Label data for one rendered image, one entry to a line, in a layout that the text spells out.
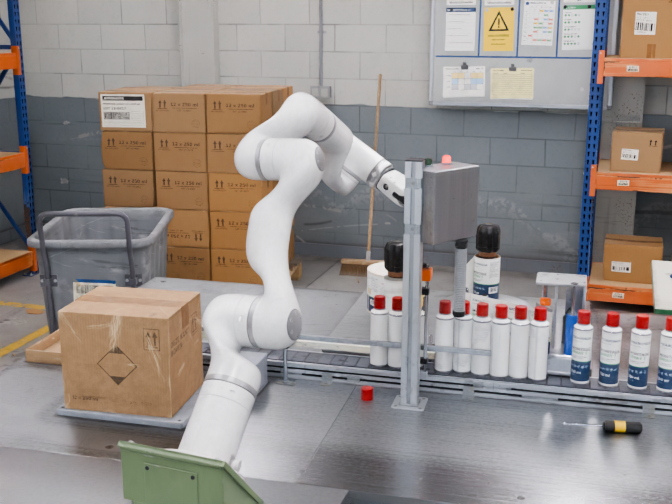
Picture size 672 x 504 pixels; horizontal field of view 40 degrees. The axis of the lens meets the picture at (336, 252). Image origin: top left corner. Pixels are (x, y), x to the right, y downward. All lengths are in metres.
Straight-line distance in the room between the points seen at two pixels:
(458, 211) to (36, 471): 1.21
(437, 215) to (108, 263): 2.60
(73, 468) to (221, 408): 0.46
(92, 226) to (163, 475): 3.58
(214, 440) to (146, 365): 0.50
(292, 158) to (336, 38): 5.02
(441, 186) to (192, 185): 3.79
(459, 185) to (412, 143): 4.63
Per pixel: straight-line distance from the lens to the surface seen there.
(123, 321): 2.40
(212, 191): 5.96
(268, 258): 2.09
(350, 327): 2.98
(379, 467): 2.21
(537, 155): 6.89
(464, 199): 2.42
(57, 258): 4.73
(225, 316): 2.09
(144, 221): 5.36
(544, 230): 6.98
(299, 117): 2.24
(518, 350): 2.59
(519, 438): 2.39
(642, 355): 2.59
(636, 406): 2.61
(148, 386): 2.43
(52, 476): 2.27
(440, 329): 2.59
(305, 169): 2.11
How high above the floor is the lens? 1.85
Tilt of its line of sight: 14 degrees down
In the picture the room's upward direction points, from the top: straight up
